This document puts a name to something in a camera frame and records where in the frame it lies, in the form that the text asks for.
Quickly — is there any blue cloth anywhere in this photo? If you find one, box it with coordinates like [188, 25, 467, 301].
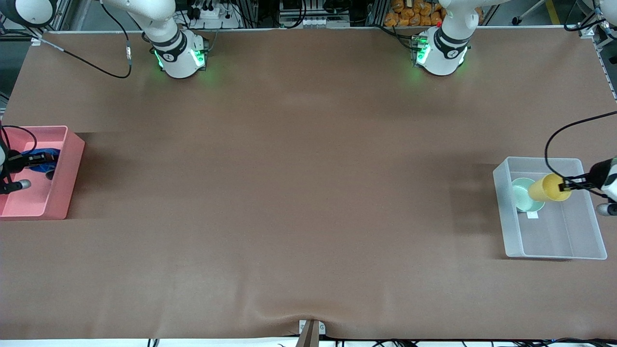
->
[22, 148, 61, 174]

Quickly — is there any yellow cup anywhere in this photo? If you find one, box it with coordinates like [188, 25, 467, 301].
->
[528, 173, 573, 202]

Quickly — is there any mint green bowl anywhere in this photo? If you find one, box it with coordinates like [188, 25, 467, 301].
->
[511, 177, 546, 213]

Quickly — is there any pink plastic bin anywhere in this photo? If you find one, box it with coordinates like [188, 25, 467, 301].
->
[0, 125, 86, 221]

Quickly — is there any translucent plastic bin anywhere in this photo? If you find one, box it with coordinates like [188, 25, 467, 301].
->
[493, 157, 608, 261]

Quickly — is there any white power strip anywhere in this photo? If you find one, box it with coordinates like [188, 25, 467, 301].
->
[190, 0, 242, 28]

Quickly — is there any pile of orange packets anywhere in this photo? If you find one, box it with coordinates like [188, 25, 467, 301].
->
[384, 0, 445, 27]

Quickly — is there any white connector block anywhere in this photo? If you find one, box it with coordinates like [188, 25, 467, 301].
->
[303, 16, 351, 28]

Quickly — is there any metal table edge clamp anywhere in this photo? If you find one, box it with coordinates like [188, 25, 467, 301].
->
[295, 319, 326, 347]

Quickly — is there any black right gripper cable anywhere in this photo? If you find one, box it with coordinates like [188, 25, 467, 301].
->
[0, 125, 39, 193]

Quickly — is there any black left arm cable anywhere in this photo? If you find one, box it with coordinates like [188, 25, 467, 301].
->
[545, 111, 617, 198]

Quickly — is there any black cable with grey connector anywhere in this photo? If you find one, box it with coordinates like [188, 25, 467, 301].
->
[32, 0, 133, 79]

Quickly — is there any aluminium frame rail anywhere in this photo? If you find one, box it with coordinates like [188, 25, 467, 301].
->
[580, 25, 617, 102]

